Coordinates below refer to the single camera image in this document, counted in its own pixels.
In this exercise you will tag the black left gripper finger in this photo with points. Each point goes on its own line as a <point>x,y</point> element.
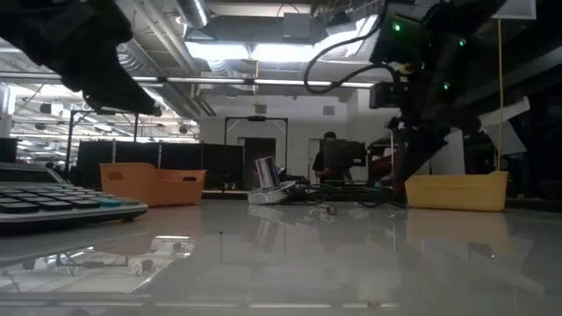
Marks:
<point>127,98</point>

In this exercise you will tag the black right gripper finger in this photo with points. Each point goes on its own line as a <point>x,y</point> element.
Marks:
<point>406,158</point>
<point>432,147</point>

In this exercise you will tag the small cylindrical battery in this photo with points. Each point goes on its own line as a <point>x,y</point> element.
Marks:
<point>331,210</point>

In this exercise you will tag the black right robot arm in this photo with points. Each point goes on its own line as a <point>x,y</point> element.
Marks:
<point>518,74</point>

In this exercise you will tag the yellow plastic bin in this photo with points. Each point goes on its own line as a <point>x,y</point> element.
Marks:
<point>456,193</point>

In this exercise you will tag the black monitor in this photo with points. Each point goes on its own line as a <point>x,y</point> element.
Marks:
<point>344,153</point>

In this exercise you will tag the person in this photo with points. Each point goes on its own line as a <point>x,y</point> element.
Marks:
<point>329,136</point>

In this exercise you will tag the black partition panels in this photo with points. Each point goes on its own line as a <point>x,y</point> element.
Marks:
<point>184,158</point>

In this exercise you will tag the orange plastic bin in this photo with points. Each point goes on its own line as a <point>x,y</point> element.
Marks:
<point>149,184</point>

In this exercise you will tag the grey desk calculator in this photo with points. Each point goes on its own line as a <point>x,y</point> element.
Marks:
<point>52,202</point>

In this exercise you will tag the black box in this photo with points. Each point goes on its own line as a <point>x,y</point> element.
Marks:
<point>8,151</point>

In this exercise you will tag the white plastic table sheet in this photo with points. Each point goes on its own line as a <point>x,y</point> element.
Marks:
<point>307,263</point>

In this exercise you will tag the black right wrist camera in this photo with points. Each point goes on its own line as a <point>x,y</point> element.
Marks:
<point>383,95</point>

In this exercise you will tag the black metal frame stand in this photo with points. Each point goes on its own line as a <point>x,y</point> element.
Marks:
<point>257,118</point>

